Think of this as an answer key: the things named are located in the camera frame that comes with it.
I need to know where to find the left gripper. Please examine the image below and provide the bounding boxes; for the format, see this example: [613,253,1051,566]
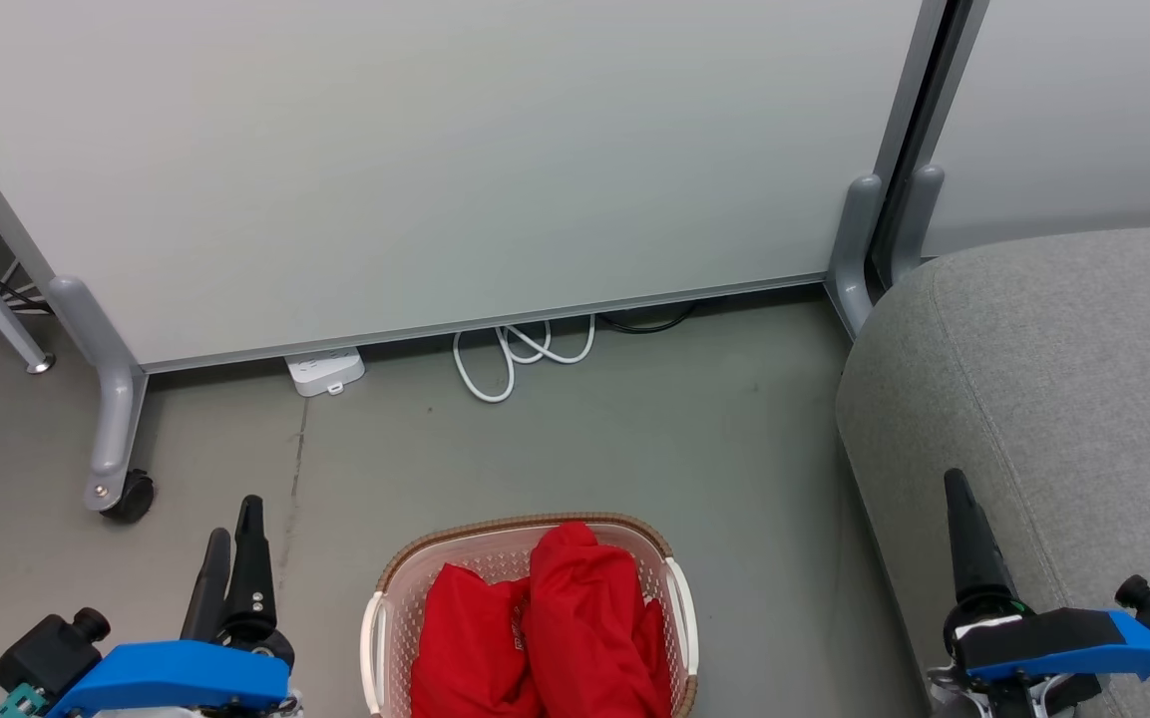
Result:
[183,496,297,672]

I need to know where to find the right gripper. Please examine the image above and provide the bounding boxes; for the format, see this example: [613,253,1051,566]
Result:
[929,469,1102,718]

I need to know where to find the red cloth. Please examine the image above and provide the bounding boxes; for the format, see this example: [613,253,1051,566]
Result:
[411,522,673,718]

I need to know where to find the grey fabric sofa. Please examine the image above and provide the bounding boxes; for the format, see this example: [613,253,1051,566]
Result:
[836,223,1150,718]

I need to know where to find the beige plastic laundry basket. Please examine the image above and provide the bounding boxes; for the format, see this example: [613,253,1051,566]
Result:
[360,513,700,718]

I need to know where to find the grey partition leg with caster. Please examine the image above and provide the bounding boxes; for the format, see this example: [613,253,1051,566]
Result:
[47,276,157,526]

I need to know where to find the white power strip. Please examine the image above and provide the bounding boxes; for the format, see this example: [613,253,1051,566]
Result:
[284,345,367,399]

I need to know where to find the large white partition panel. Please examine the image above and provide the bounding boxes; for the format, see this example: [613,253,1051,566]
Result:
[0,0,947,375]

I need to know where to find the white coiled power cable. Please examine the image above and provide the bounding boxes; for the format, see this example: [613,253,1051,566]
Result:
[451,313,598,405]

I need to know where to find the black floor cable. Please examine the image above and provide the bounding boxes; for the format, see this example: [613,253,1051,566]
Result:
[596,301,701,336]

